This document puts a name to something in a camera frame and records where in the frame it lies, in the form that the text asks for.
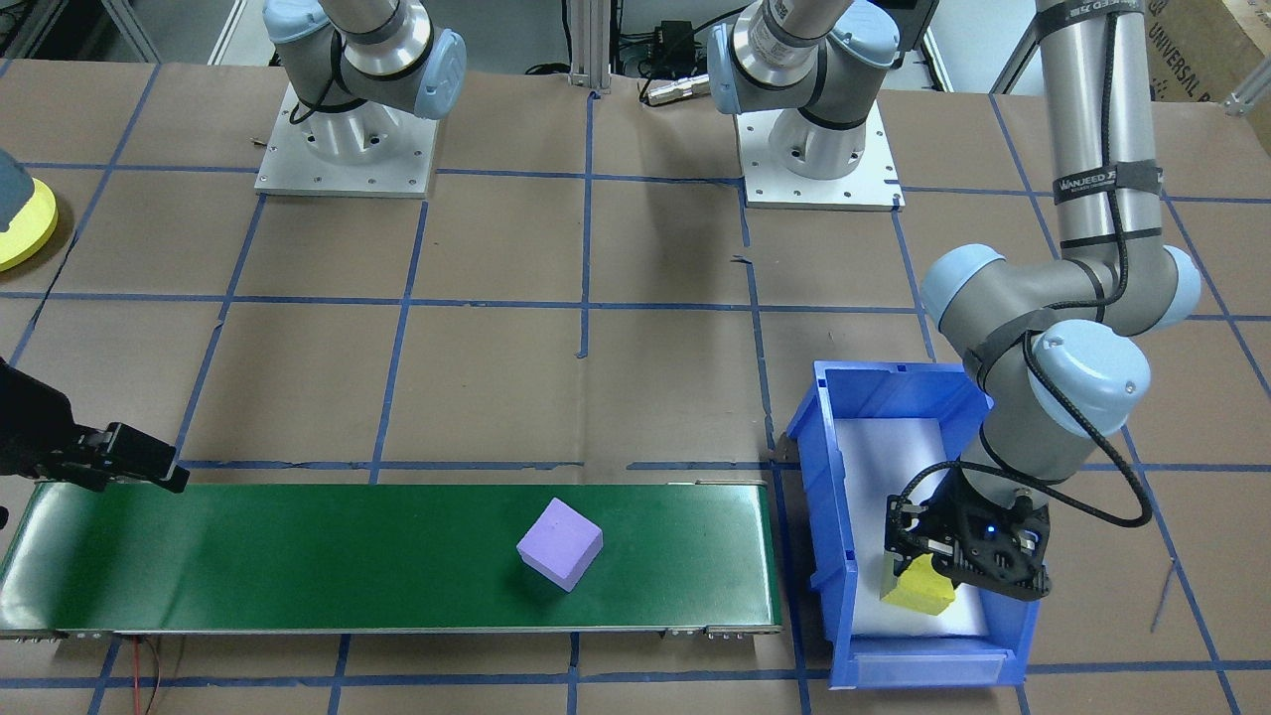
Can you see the brown cardboard box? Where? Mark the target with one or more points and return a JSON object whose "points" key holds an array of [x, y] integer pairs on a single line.
{"points": [[1221, 40]]}

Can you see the yellow round plate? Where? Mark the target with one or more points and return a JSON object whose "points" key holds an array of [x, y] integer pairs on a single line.
{"points": [[30, 233]]}

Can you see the silver aluminium extrusion post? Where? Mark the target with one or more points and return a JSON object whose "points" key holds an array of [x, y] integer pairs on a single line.
{"points": [[591, 45]]}

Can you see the white foam liner sheet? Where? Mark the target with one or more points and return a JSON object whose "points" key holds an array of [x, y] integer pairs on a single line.
{"points": [[874, 477]]}

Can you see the yellow foam block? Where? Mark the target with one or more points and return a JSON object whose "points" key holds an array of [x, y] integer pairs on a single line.
{"points": [[923, 594]]}

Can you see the purple foam block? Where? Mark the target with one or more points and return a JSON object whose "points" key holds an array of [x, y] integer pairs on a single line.
{"points": [[561, 546]]}

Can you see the blue plastic storage bin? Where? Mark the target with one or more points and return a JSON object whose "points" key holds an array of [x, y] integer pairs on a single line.
{"points": [[819, 516]]}

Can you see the green conveyor belt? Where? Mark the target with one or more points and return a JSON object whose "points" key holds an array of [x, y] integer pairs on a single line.
{"points": [[298, 556]]}

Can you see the black power adapter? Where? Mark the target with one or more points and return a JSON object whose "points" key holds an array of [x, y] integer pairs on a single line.
{"points": [[675, 42]]}

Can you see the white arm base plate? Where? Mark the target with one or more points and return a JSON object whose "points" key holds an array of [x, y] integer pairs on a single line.
{"points": [[278, 184], [765, 194]]}

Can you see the silver cylindrical connector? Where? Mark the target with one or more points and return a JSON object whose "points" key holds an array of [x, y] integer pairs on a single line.
{"points": [[675, 89]]}

